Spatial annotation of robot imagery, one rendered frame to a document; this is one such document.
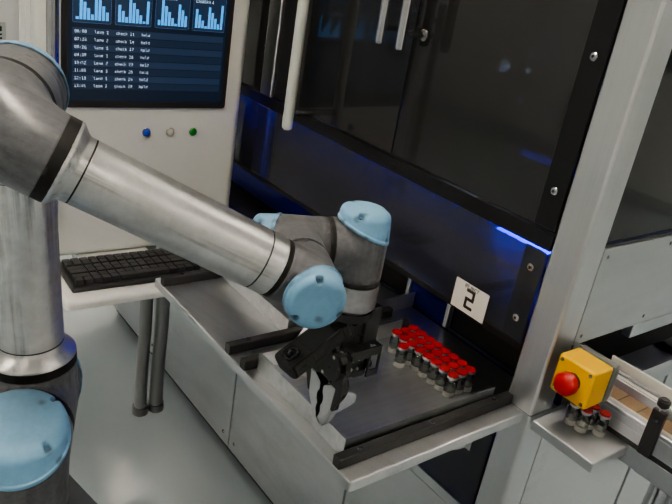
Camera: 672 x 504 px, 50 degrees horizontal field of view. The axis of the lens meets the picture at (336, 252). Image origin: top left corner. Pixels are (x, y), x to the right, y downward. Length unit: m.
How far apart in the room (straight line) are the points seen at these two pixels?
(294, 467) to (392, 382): 0.76
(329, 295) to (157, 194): 0.22
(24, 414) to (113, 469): 1.47
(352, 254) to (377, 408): 0.37
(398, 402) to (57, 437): 0.60
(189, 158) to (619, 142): 1.09
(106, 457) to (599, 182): 1.79
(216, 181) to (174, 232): 1.13
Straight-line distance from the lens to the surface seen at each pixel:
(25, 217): 0.94
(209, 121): 1.86
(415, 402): 1.30
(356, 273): 1.00
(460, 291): 1.40
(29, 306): 0.99
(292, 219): 0.97
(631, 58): 1.17
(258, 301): 1.49
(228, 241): 0.81
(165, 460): 2.46
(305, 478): 2.01
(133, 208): 0.78
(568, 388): 1.25
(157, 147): 1.82
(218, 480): 2.40
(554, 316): 1.27
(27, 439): 0.94
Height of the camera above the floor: 1.60
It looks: 23 degrees down
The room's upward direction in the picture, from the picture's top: 10 degrees clockwise
